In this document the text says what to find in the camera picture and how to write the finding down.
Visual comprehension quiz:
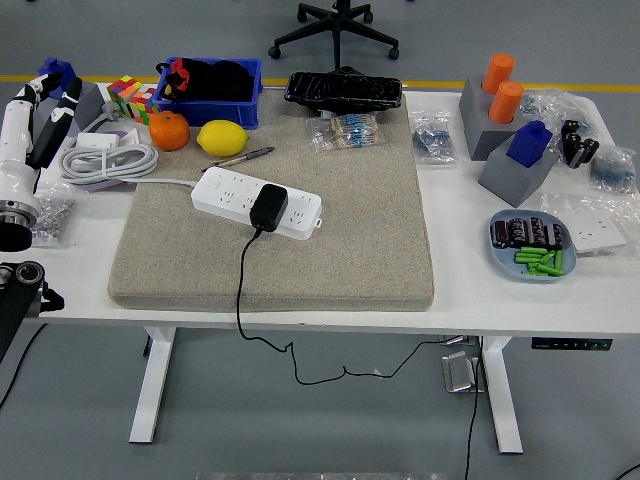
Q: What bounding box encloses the bag of metal nuts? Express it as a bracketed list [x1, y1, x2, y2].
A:
[29, 182, 76, 249]

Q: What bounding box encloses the silver metal pedal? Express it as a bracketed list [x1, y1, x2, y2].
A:
[441, 350, 486, 395]

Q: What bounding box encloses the white wall socket plate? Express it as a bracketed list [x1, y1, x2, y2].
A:
[569, 212, 628, 254]

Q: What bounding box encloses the black floor cable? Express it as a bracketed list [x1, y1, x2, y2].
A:
[462, 344, 489, 480]

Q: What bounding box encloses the small white box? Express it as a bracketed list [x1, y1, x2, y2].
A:
[75, 131, 119, 150]

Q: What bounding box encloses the blue plastic bin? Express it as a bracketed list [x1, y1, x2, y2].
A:
[151, 56, 264, 130]

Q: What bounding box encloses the yellow lemon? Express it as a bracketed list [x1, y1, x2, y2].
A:
[196, 119, 250, 155]

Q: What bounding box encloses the white table leg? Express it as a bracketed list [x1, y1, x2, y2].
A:
[482, 335, 525, 455]
[128, 327, 177, 445]

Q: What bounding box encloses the orange cylinder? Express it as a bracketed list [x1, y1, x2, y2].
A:
[481, 53, 516, 94]
[488, 80, 525, 125]

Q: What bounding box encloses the clear bag round socket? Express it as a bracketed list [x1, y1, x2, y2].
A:
[539, 192, 640, 261]

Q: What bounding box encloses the black table control panel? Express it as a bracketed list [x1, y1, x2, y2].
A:
[530, 338, 614, 352]

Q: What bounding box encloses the grey two-hole block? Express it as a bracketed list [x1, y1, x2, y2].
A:
[458, 74, 539, 162]

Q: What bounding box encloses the bag of blue components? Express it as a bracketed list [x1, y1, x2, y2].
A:
[409, 109, 459, 166]
[588, 145, 639, 195]

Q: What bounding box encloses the white power strip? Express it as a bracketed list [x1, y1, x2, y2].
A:
[191, 167, 324, 242]

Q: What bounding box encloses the bag of blue resistors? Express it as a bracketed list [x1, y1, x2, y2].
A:
[305, 112, 386, 155]

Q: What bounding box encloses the blue-grey plate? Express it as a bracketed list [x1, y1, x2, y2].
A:
[488, 208, 579, 285]

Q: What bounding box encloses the coiled white power cable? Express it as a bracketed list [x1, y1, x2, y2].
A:
[60, 99, 196, 187]

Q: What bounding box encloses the puzzle cube with white faces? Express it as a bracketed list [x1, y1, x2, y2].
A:
[127, 87, 160, 126]

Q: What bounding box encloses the grey pen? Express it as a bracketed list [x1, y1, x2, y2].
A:
[201, 146, 277, 174]

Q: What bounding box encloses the purple disc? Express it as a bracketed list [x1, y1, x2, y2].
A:
[62, 129, 139, 194]

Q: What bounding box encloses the black plastic tray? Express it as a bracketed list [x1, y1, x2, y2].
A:
[283, 71, 404, 114]

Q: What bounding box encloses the open white box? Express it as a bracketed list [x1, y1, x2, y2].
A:
[114, 127, 144, 149]

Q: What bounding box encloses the grey block holder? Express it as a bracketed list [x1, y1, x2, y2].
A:
[72, 82, 106, 132]
[477, 144, 559, 209]

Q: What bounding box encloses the orange fruit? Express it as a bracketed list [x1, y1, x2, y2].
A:
[148, 111, 192, 152]

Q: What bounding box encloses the black plug with cord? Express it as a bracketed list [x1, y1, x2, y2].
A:
[235, 183, 471, 386]

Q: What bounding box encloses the black pouch with red cord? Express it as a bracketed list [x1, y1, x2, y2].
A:
[155, 57, 256, 104]

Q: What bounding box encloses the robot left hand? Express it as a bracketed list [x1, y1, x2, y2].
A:
[0, 72, 84, 207]

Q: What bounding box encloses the cluster of black capacitors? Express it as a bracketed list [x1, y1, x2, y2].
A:
[559, 118, 601, 169]

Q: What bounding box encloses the blue bottle-shaped block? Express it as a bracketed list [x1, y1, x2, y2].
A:
[505, 119, 554, 169]
[38, 56, 74, 99]

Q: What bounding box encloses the beige mat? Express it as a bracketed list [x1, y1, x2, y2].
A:
[107, 87, 435, 314]

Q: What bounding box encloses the crumpled clear plastic bag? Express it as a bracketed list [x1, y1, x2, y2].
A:
[519, 88, 601, 146]

